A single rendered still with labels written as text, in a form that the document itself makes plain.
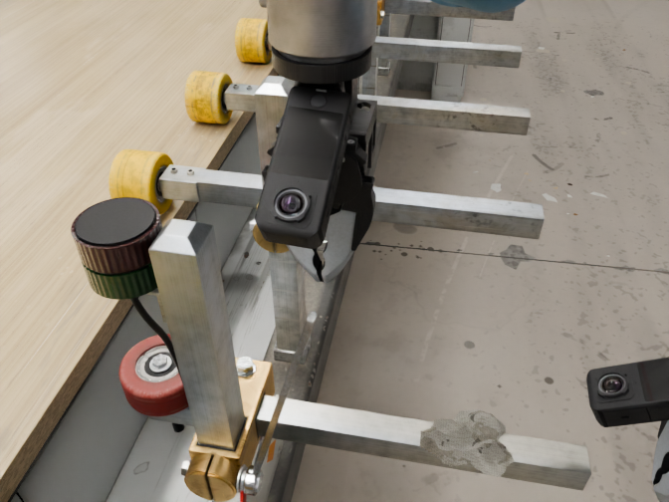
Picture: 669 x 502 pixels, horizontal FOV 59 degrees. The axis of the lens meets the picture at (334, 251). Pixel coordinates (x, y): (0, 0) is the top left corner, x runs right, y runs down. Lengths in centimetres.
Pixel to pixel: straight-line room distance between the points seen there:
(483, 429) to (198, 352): 29
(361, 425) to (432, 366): 119
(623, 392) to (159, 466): 60
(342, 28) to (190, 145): 59
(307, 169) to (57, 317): 39
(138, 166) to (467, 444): 49
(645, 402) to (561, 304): 154
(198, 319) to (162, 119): 63
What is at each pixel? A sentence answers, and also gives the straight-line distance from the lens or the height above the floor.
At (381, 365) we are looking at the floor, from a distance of 177.
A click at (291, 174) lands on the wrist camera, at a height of 115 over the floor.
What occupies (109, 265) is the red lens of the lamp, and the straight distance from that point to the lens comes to 43.
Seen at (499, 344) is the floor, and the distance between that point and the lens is 188.
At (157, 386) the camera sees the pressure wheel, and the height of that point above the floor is 91.
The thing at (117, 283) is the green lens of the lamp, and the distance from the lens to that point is 44.
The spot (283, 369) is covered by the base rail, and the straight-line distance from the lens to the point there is 86.
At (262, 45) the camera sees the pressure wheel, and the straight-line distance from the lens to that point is 118.
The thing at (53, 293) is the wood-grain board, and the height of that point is 90.
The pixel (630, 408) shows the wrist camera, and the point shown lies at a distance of 54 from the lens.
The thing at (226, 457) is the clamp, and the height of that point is 87.
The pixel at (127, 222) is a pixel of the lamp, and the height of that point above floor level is 111.
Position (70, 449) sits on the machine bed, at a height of 76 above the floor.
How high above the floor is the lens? 137
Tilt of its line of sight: 40 degrees down
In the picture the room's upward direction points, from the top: straight up
